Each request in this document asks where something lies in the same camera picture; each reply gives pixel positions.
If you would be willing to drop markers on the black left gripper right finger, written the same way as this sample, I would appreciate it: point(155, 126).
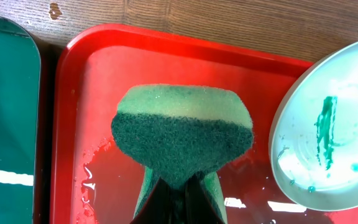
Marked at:
point(198, 207)

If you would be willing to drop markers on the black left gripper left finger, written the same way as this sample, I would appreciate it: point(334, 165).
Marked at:
point(163, 205)

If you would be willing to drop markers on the green yellow scrub sponge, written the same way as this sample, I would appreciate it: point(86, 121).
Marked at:
point(178, 131)

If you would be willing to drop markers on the white plate tray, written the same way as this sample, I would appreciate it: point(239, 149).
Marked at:
point(313, 140)

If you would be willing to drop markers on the red plastic tray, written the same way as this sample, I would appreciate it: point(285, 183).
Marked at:
point(94, 182)

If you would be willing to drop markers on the dark green water tray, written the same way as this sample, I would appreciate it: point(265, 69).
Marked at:
point(19, 101)

